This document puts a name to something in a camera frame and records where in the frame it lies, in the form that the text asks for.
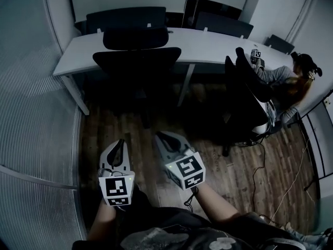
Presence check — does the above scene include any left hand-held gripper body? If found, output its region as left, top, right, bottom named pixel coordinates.
left=98, top=139, right=136, bottom=207

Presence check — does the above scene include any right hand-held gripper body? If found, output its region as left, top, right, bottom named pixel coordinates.
left=152, top=131, right=207, bottom=192

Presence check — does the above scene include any person's left forearm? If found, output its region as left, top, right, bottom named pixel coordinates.
left=87, top=201, right=118, bottom=242

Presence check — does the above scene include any person's right forearm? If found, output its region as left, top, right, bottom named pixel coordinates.
left=194, top=184, right=243, bottom=225

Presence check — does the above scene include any black office chair white seat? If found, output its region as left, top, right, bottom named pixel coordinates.
left=221, top=46, right=277, bottom=158

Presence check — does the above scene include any white desk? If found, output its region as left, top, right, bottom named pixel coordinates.
left=52, top=26, right=296, bottom=116

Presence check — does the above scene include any wide dark desk divider panel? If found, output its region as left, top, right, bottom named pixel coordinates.
left=86, top=6, right=168, bottom=34

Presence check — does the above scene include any small dark desk divider panel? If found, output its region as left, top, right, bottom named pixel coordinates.
left=264, top=34, right=296, bottom=55

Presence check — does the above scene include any person's black printed shirt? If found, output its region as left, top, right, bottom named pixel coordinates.
left=71, top=186, right=308, bottom=250

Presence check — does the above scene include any black gripper cord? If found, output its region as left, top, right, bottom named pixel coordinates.
left=183, top=186, right=200, bottom=214

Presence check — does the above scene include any black floor cable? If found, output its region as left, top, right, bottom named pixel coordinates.
left=235, top=136, right=267, bottom=208

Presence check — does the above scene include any yellow floor cable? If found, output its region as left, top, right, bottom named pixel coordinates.
left=270, top=136, right=312, bottom=225

